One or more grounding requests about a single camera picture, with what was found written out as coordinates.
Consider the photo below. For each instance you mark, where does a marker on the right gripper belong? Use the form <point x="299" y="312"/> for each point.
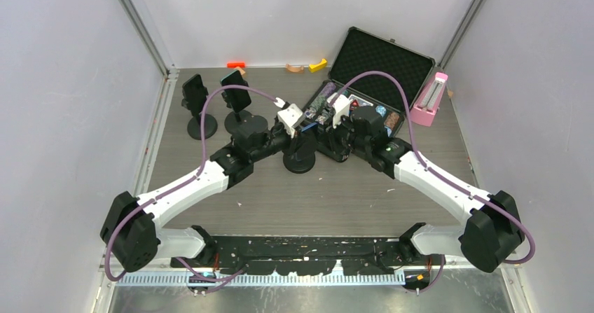
<point x="332" y="136"/>

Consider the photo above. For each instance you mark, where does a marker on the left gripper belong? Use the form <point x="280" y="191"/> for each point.
<point x="291" y="143"/>

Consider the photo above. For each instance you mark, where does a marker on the small-clamp black phone stand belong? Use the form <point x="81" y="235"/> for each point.
<point x="299" y="158"/>

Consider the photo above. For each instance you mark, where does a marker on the blue smartphone face down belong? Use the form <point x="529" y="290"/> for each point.
<point x="309" y="126"/>

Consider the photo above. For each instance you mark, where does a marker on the dark green-edged smartphone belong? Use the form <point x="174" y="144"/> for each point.
<point x="237" y="99"/>

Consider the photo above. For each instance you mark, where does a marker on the black smartphone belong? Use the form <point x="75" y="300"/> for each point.
<point x="194" y="95"/>

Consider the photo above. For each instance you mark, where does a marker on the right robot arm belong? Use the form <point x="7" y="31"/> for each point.
<point x="489" y="228"/>

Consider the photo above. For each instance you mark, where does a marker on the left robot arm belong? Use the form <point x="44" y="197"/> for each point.
<point x="134" y="229"/>

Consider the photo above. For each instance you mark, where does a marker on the light blue chip stack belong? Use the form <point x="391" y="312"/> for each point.
<point x="381" y="110"/>

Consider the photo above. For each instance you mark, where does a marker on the purple chip stack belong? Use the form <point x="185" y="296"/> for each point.
<point x="318" y="102"/>

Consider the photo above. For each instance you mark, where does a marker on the brown chip stack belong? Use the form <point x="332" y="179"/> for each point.
<point x="392" y="120"/>

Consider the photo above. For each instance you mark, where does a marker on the brown wooden arch block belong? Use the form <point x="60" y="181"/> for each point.
<point x="294" y="69"/>

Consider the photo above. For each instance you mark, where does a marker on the yellow wooden block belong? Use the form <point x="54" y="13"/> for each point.
<point x="317" y="66"/>

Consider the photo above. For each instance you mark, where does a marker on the pink metronome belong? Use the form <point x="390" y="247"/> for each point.
<point x="426" y="106"/>

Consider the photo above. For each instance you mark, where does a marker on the black poker chip case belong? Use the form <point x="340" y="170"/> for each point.
<point x="362" y="51"/>

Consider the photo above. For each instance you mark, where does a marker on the orange wooden block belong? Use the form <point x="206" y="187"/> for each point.
<point x="235" y="65"/>

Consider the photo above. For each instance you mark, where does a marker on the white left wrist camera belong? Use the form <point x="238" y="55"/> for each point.
<point x="290" y="115"/>

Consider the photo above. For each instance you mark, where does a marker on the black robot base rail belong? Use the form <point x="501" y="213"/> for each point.
<point x="308" y="256"/>

